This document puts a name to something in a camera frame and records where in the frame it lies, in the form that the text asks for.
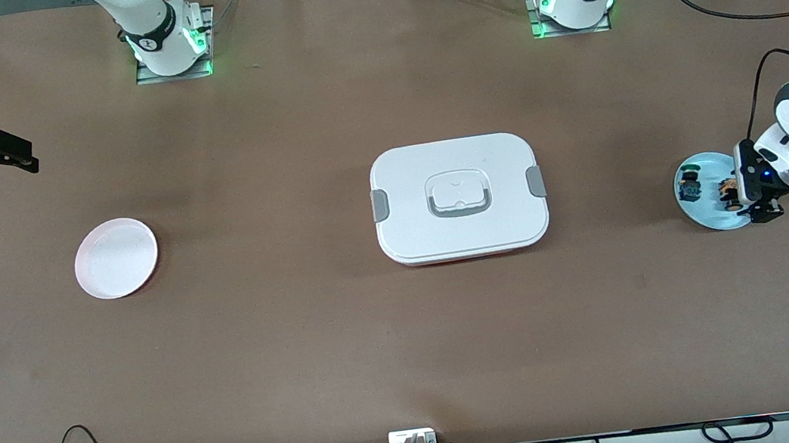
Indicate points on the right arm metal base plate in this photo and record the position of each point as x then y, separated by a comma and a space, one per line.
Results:
173, 76

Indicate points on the green push-button switch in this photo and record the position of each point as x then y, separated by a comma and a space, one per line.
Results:
690, 186

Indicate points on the white socket plate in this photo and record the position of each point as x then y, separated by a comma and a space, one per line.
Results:
404, 437

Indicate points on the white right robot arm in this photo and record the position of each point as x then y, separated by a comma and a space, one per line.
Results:
147, 21

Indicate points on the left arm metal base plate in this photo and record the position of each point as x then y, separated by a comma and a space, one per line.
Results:
571, 29

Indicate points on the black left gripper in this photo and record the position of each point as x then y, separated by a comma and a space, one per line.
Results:
764, 207

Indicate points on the pink round plate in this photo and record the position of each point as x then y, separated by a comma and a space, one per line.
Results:
116, 258

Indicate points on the orange push-button switch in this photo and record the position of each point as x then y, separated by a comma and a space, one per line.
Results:
729, 195

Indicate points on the white lidded lunch box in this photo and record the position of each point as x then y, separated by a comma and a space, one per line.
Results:
462, 228

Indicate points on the light blue round plate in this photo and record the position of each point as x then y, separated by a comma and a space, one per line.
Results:
714, 214

